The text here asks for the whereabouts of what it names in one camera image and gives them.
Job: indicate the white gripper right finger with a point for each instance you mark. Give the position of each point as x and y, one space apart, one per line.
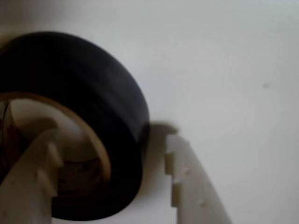
194 186

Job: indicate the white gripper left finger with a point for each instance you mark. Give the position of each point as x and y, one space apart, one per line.
25 186

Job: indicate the black tape roll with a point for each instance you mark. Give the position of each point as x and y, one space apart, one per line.
105 81

